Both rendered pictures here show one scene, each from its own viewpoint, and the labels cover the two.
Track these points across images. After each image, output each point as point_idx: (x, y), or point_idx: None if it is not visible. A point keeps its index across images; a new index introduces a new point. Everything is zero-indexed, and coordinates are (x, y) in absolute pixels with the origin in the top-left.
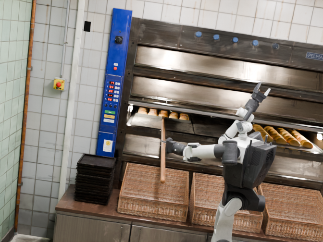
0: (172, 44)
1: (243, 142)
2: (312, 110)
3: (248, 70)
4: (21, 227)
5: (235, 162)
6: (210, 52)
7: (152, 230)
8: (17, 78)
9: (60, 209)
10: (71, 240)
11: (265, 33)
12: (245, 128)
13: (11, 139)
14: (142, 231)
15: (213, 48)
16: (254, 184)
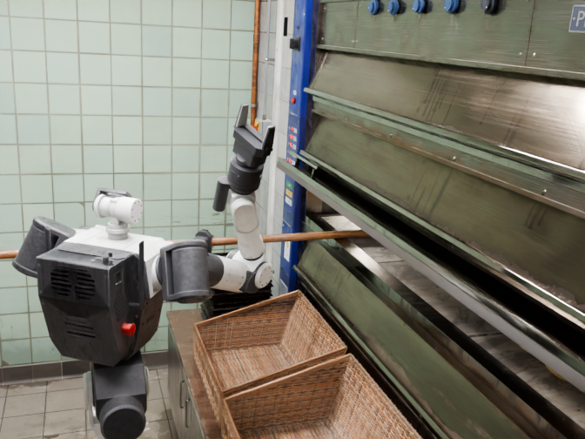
0: (349, 41)
1: (84, 238)
2: (581, 259)
3: (438, 94)
4: None
5: (15, 266)
6: (388, 50)
7: (193, 412)
8: (216, 117)
9: (167, 317)
10: (171, 373)
11: None
12: (95, 205)
13: (207, 205)
14: (190, 405)
15: (393, 39)
16: (58, 345)
